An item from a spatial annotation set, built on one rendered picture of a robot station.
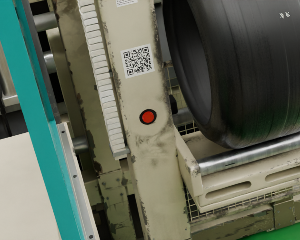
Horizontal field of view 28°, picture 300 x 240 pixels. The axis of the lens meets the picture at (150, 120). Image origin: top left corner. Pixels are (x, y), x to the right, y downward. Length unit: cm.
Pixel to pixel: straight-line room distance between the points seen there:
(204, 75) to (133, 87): 41
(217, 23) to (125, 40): 23
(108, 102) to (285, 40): 46
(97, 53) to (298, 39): 47
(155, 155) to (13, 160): 59
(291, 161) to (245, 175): 14
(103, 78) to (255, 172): 48
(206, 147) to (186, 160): 31
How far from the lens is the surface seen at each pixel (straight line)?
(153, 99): 152
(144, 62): 147
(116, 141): 156
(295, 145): 165
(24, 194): 100
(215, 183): 159
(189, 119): 182
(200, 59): 186
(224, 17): 134
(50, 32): 230
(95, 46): 144
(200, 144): 186
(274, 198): 240
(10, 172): 106
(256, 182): 163
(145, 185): 164
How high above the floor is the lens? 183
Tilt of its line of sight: 30 degrees down
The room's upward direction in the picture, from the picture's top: 10 degrees counter-clockwise
